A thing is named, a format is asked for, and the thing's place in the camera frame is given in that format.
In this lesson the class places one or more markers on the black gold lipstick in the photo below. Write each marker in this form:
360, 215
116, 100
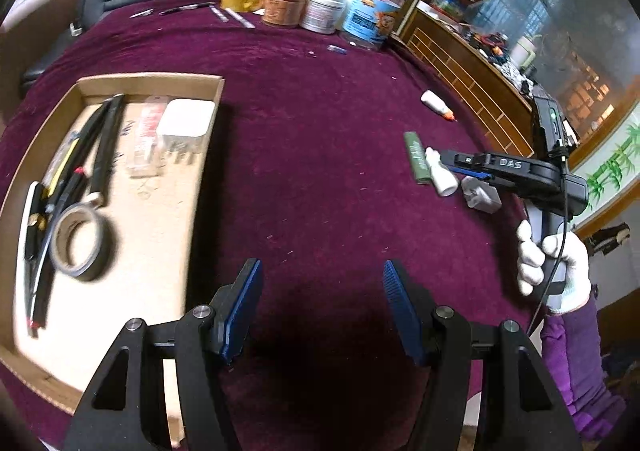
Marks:
35, 221

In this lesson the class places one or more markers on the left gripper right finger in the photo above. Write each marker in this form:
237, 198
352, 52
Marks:
520, 406

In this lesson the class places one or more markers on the purple sleeve forearm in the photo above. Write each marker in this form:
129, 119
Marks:
570, 346

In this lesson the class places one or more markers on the clear plastic blister pack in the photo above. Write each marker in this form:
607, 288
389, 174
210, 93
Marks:
145, 155

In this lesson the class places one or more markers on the brown label jar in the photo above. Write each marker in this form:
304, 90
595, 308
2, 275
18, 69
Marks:
283, 13

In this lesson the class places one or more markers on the cardboard tray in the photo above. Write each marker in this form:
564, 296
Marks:
149, 225

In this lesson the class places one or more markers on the clear jar blue label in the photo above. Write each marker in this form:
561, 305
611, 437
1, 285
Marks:
368, 23

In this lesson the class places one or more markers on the green lighter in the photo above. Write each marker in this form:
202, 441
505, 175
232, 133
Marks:
417, 161

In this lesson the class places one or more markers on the white deli marker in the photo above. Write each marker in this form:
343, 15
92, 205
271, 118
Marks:
21, 323

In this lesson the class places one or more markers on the black pen white tip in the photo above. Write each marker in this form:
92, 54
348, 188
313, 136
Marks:
103, 160

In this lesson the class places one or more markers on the white gloved right hand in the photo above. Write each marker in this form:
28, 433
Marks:
531, 257

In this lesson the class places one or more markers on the large white charger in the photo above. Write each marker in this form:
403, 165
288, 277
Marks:
480, 195

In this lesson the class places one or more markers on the white bottle orange cap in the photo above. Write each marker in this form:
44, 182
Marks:
437, 105

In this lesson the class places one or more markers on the maroon tablecloth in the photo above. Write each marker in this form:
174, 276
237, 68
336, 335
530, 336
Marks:
309, 172

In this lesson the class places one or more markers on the white squeeze bottle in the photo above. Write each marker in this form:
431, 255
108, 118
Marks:
445, 182

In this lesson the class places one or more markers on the small blue battery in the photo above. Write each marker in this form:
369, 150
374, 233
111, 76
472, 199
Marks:
336, 49

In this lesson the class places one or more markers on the black yellow pen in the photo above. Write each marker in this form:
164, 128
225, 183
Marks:
61, 156

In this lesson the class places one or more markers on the small white plug adapter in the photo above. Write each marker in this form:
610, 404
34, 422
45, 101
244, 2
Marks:
185, 124

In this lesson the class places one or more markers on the white plastic jar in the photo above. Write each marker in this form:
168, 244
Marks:
322, 16

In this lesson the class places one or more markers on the wooden brick pattern counter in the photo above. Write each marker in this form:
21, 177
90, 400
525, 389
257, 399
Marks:
503, 113

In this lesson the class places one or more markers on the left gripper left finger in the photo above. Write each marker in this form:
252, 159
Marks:
124, 408

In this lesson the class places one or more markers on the black marker red cap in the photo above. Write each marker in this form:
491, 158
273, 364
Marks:
43, 268

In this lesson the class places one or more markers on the black pen silver band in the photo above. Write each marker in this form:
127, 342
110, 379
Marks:
79, 152

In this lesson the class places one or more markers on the black electrical tape roll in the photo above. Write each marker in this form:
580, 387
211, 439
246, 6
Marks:
82, 243

